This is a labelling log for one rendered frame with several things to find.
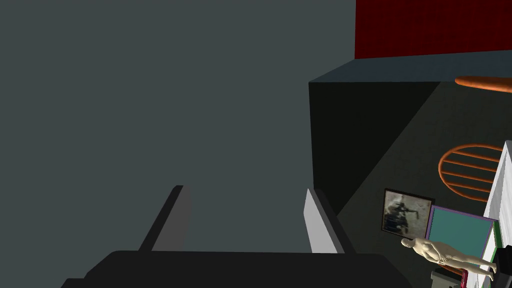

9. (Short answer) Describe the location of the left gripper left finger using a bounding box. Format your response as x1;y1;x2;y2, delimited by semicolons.
138;184;192;253

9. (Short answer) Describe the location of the dark framed picture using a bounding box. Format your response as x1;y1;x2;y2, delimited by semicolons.
381;188;436;240

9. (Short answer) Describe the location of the teal picture with purple frame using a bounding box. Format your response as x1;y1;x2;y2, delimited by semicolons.
424;205;499;261

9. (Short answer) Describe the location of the orange oval slatted chair back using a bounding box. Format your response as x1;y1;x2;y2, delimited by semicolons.
438;143;506;203

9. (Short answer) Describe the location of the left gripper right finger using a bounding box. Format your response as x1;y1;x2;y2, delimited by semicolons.
303;188;357;255

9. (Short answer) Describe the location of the white shelf unit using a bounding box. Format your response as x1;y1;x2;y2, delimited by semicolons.
463;140;512;288

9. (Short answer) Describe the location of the beige human figure statue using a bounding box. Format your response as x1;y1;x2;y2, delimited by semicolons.
400;237;498;283

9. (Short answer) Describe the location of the orange curved bar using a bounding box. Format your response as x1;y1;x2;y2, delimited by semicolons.
454;75;512;94

